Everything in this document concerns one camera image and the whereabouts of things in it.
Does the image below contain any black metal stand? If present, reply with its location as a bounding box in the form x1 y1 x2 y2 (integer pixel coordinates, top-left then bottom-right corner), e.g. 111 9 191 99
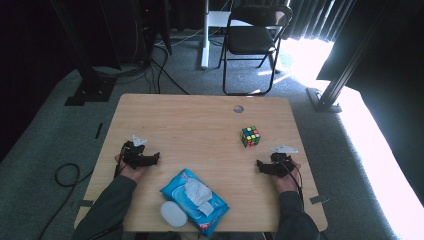
49 0 118 107
305 0 391 114

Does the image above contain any right hand-held gripper cable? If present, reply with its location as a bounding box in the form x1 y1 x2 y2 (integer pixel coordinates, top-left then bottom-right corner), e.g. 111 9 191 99
279 159 305 209

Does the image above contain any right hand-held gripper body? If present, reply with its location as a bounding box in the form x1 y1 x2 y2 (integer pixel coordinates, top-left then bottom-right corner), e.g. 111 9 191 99
270 144 299 178

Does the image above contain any dark pleated curtain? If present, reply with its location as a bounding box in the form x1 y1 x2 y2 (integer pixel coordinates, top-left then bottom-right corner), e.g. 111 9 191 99
288 0 358 43

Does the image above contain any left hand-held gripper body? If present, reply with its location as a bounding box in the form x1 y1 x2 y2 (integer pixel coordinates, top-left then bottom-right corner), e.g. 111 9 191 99
120 134 148 170

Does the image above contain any black floor cable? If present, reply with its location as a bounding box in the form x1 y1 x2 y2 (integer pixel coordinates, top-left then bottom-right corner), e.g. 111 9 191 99
151 43 189 95
38 163 94 240

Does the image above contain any multicoloured puzzle cube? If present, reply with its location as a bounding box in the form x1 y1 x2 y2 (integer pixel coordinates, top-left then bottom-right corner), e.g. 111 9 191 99
239 125 262 148

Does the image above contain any dark equipment cabinet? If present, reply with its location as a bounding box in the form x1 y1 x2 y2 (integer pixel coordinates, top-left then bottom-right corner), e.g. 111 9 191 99
133 0 173 64

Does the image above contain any person's left hand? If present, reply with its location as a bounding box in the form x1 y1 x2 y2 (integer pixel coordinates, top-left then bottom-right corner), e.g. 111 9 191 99
114 154 148 184

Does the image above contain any black folding chair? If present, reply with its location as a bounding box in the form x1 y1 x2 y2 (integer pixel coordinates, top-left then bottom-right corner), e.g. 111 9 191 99
218 4 294 97

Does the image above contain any white oval lid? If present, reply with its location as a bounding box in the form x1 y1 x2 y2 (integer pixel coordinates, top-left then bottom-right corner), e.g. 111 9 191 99
160 200 189 229

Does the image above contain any white desk leg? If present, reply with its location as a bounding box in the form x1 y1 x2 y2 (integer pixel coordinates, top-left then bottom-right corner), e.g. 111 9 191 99
200 0 234 70

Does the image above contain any blue wet wipe pack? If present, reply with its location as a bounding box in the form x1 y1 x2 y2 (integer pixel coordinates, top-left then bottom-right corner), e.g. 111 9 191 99
159 168 231 238

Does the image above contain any person's right hand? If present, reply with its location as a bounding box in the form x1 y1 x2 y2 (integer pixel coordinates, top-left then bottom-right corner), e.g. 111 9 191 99
271 161 302 194

